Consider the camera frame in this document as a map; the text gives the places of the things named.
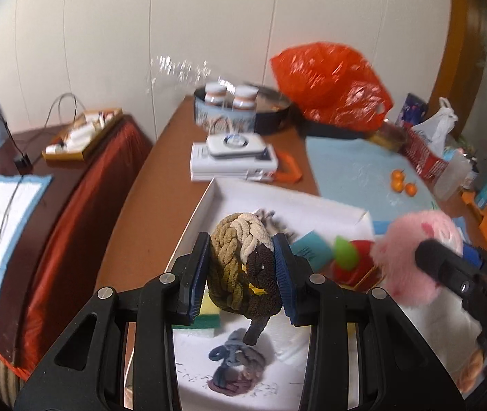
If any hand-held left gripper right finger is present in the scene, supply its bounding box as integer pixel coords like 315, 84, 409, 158
272, 233, 467, 411

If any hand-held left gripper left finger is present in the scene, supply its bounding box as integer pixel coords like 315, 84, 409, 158
14, 231, 212, 411

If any yellow green sponge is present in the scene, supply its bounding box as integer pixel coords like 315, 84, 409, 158
191, 288, 229, 330

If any brown beige braided rope ring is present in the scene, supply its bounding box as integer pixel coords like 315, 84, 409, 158
207, 212, 282, 345

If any pink plush doll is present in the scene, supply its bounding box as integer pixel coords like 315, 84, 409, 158
372, 211, 464, 308

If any shallow white box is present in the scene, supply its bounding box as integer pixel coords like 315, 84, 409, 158
123, 177, 375, 411

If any green soft ball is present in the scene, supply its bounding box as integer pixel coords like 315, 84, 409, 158
332, 235, 361, 271

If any person's right hand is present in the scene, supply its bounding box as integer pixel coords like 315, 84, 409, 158
458, 345, 487, 395

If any small blue paper box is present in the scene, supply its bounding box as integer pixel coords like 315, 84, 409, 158
290, 230, 334, 272

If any white quilted absorbent pad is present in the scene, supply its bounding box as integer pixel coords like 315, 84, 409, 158
269, 220, 487, 411

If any clear plastic measuring cup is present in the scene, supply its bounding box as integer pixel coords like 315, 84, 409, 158
434, 148, 473, 201

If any red ball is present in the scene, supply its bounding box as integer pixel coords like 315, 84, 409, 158
332, 240, 375, 285

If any red plastic basket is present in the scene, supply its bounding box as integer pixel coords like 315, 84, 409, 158
402, 133, 452, 180

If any stack of white devices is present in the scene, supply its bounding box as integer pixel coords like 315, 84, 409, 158
190, 142, 279, 182

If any light blue cloth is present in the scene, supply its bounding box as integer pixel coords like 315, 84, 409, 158
304, 135, 441, 223

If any side table with red cloth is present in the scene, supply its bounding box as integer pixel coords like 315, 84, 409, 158
0, 113, 154, 377

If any white plastic bag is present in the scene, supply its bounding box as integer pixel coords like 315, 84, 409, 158
410, 98, 459, 157

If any gold metal bowl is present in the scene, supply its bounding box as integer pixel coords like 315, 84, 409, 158
367, 122, 409, 152

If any white power bank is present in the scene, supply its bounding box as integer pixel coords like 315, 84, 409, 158
206, 133, 265, 157

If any black flat box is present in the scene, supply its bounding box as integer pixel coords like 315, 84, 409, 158
299, 115, 370, 140

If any large round printed tin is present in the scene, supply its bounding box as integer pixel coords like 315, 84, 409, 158
194, 82, 293, 135

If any wooden tray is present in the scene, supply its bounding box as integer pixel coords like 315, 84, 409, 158
41, 107, 123, 162

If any brown pill bottle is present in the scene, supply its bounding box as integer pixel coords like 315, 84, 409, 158
231, 86, 259, 110
204, 83, 227, 105

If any orange plastic bag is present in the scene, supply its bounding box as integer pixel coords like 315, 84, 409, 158
271, 42, 394, 131

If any clear plastic wrap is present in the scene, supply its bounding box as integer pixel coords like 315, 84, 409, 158
147, 53, 235, 95

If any grey braided rope ring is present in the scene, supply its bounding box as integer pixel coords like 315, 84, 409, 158
254, 208, 297, 242

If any blue pink braided rope ring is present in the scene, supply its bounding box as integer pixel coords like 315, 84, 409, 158
207, 327, 267, 397

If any orange plastic handle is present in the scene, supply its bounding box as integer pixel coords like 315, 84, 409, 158
269, 150, 303, 183

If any black cable with adapter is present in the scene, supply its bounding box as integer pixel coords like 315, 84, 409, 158
0, 93, 79, 289

